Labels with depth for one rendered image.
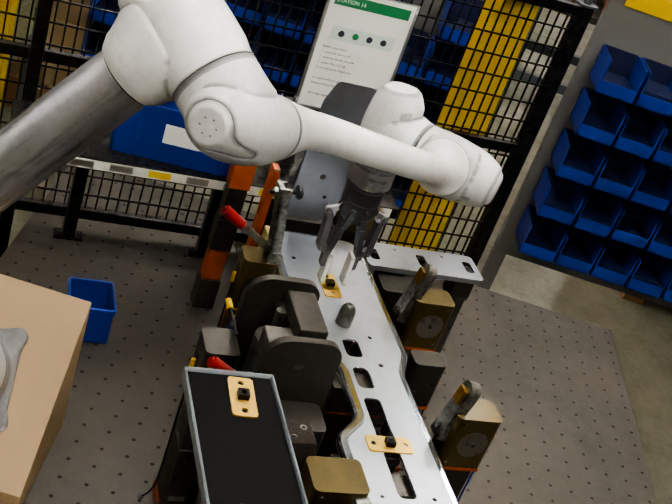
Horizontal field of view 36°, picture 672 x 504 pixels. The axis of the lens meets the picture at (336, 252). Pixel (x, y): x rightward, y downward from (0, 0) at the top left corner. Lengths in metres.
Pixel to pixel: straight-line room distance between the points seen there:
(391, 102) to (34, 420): 0.85
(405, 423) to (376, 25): 1.03
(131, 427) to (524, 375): 1.08
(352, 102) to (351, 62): 0.29
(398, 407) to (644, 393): 2.56
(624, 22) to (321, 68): 1.51
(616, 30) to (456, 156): 1.96
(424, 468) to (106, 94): 0.81
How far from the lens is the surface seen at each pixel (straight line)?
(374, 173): 1.96
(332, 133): 1.65
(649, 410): 4.28
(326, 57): 2.49
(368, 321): 2.08
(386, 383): 1.93
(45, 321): 1.89
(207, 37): 1.44
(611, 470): 2.56
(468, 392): 1.84
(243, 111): 1.39
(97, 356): 2.26
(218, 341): 1.74
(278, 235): 2.02
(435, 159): 1.79
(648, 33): 3.77
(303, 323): 1.66
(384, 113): 1.91
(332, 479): 1.57
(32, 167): 1.60
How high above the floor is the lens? 2.10
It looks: 29 degrees down
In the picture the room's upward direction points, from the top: 21 degrees clockwise
